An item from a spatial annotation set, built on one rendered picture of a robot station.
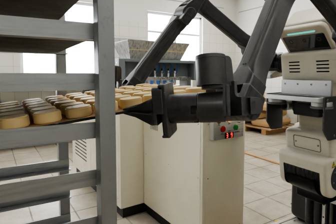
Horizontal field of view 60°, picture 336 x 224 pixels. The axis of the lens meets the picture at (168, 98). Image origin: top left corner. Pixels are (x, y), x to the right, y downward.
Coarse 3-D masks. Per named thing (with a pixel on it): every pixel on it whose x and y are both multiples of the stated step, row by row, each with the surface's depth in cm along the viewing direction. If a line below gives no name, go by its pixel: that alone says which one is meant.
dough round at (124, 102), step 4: (132, 96) 65; (136, 96) 64; (140, 96) 63; (120, 100) 62; (124, 100) 61; (128, 100) 61; (132, 100) 61; (136, 100) 61; (140, 100) 62; (120, 104) 62; (124, 104) 61; (128, 104) 61; (132, 104) 61
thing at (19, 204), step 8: (64, 192) 93; (16, 200) 86; (24, 200) 87; (32, 200) 88; (40, 200) 89; (48, 200) 89; (56, 200) 89; (0, 208) 84; (8, 208) 84; (16, 208) 84
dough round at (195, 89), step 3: (189, 87) 72; (192, 87) 72; (195, 87) 71; (198, 87) 70; (186, 90) 70; (189, 90) 70; (192, 90) 69; (195, 90) 69; (198, 90) 69; (201, 90) 69; (204, 90) 70
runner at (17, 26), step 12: (0, 24) 45; (12, 24) 46; (24, 24) 47; (36, 24) 48; (48, 24) 49; (60, 24) 50; (72, 24) 51; (84, 24) 52; (12, 36) 48; (24, 36) 48; (36, 36) 48; (48, 36) 49; (60, 36) 50; (72, 36) 51; (84, 36) 52
